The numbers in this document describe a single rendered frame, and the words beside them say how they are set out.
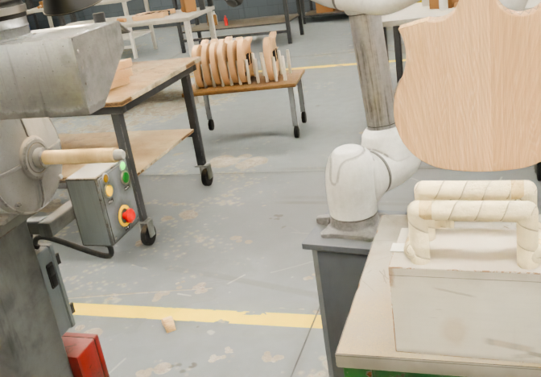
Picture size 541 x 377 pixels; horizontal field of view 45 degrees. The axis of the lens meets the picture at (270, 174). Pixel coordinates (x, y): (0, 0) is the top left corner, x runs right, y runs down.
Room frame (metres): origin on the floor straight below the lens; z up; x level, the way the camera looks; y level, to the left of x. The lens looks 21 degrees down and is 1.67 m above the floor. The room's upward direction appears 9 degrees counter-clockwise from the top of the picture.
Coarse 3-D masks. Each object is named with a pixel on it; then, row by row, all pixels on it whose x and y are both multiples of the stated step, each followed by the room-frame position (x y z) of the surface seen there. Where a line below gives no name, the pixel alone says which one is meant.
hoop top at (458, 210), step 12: (420, 204) 0.97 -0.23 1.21; (432, 204) 0.96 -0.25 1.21; (444, 204) 0.95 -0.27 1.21; (456, 204) 0.94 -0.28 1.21; (468, 204) 0.94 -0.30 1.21; (480, 204) 0.93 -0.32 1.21; (492, 204) 0.92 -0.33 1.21; (504, 204) 0.92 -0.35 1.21; (516, 204) 0.91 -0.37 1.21; (528, 204) 0.90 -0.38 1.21; (420, 216) 0.96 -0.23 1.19; (432, 216) 0.95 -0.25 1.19; (444, 216) 0.94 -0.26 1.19; (456, 216) 0.94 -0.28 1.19; (468, 216) 0.93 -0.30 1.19; (480, 216) 0.92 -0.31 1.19; (492, 216) 0.92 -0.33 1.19; (504, 216) 0.91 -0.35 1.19; (516, 216) 0.90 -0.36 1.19
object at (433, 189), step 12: (432, 180) 1.05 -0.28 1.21; (444, 180) 1.04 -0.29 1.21; (456, 180) 1.03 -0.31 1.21; (468, 180) 1.02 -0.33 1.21; (480, 180) 1.02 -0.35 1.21; (492, 180) 1.01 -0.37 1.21; (504, 180) 1.00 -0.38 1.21; (516, 180) 0.99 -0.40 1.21; (528, 180) 0.99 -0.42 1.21; (420, 192) 1.04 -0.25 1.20; (432, 192) 1.03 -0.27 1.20; (444, 192) 1.02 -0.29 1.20; (456, 192) 1.01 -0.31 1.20; (468, 192) 1.01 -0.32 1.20; (480, 192) 1.00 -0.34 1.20; (492, 192) 0.99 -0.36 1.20; (504, 192) 0.99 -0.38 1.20; (516, 192) 0.98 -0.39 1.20; (528, 192) 0.97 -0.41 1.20
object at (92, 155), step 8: (48, 152) 1.41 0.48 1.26; (56, 152) 1.40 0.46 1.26; (64, 152) 1.39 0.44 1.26; (72, 152) 1.38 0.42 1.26; (80, 152) 1.38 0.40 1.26; (88, 152) 1.37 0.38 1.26; (96, 152) 1.36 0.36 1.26; (104, 152) 1.35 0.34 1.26; (112, 152) 1.35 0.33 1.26; (48, 160) 1.40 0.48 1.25; (56, 160) 1.39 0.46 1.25; (64, 160) 1.39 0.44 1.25; (72, 160) 1.38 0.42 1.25; (80, 160) 1.37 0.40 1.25; (88, 160) 1.37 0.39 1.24; (96, 160) 1.36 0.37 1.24; (104, 160) 1.35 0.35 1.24; (112, 160) 1.35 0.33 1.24
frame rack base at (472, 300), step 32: (448, 256) 0.97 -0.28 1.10; (480, 256) 0.96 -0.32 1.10; (512, 256) 0.94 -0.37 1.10; (416, 288) 0.95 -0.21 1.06; (448, 288) 0.93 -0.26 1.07; (480, 288) 0.91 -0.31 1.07; (512, 288) 0.90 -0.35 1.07; (416, 320) 0.95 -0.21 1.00; (448, 320) 0.93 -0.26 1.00; (480, 320) 0.92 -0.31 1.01; (512, 320) 0.90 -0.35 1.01; (416, 352) 0.96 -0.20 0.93; (448, 352) 0.94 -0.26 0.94; (480, 352) 0.92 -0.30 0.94; (512, 352) 0.90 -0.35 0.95
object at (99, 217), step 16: (80, 176) 1.64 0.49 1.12; (96, 176) 1.62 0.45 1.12; (112, 176) 1.67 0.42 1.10; (80, 192) 1.63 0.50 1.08; (96, 192) 1.61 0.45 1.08; (128, 192) 1.72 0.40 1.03; (80, 208) 1.63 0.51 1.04; (96, 208) 1.61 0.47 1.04; (112, 208) 1.64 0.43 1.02; (128, 208) 1.70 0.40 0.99; (80, 224) 1.64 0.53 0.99; (96, 224) 1.62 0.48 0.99; (112, 224) 1.62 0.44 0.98; (128, 224) 1.68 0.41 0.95; (32, 240) 1.65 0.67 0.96; (48, 240) 1.65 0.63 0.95; (64, 240) 1.66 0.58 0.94; (96, 240) 1.62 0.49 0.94; (112, 240) 1.61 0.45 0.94; (96, 256) 1.66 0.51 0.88; (112, 256) 1.66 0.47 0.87
